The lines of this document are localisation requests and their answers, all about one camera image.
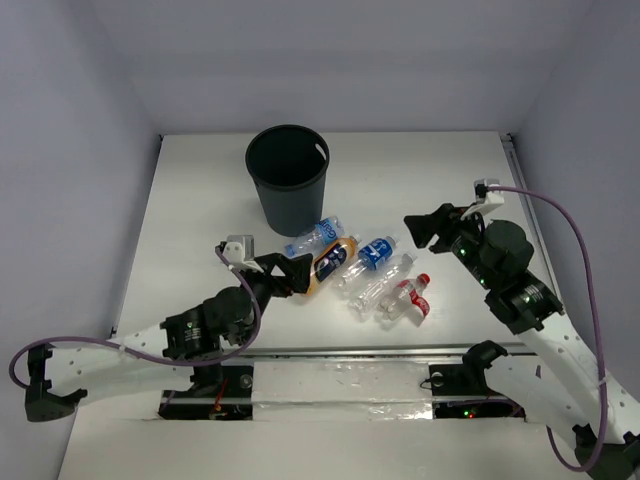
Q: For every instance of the dark blue label bottle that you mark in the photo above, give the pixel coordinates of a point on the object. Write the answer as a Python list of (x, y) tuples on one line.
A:
[(367, 262)]

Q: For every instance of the right side aluminium rail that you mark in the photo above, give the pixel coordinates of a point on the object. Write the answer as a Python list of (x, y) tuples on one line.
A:
[(527, 203)]

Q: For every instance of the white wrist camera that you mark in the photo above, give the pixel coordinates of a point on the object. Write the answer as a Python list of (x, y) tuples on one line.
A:
[(486, 199), (238, 251)]

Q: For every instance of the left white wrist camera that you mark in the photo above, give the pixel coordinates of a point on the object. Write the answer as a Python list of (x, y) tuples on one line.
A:
[(238, 251)]

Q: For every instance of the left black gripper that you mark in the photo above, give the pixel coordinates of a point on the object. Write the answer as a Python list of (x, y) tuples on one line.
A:
[(270, 272)]

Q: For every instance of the orange drink bottle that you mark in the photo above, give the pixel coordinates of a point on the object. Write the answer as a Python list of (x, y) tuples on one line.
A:
[(334, 257)]

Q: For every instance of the light blue label water bottle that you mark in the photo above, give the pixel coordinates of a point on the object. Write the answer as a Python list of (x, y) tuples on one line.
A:
[(321, 235)]

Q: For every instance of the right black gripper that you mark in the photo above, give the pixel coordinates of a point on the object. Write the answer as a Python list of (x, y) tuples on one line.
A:
[(443, 221)]

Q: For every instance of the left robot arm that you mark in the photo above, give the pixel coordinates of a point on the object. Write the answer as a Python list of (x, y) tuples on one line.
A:
[(184, 352)]

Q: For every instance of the red cap cola bottle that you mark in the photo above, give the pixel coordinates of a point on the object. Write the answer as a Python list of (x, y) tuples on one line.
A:
[(406, 301)]

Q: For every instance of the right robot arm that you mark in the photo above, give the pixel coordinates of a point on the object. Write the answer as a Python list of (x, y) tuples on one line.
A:
[(587, 408)]

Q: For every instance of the aluminium mounting rail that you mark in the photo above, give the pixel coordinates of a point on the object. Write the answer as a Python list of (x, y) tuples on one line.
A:
[(350, 352)]

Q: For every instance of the clear unlabelled plastic bottle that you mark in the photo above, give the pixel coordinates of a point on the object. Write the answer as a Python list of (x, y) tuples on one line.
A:
[(366, 299)]

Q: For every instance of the black plastic waste bin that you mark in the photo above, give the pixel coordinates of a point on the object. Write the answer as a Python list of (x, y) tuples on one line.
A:
[(288, 165)]

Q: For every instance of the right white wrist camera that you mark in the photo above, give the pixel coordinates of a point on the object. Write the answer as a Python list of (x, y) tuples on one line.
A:
[(486, 199)]

